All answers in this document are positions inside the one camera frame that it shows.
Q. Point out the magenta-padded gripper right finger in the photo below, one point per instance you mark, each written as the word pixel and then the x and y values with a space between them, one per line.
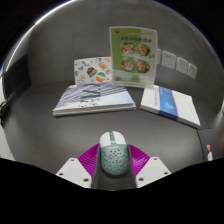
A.
pixel 151 168

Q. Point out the grey striped booklet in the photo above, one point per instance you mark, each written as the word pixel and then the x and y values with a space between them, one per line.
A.
pixel 95 98

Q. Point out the white sticker card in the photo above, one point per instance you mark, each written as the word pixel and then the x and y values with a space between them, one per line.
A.
pixel 91 71

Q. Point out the green menu card stand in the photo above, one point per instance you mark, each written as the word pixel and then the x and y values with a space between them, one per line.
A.
pixel 133 56

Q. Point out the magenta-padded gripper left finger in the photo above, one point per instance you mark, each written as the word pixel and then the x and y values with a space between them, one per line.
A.
pixel 75 170

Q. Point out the white book with blue band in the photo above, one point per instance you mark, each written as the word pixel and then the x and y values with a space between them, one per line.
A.
pixel 170 105

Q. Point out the green and white computer mouse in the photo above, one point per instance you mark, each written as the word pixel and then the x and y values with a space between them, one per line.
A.
pixel 114 156

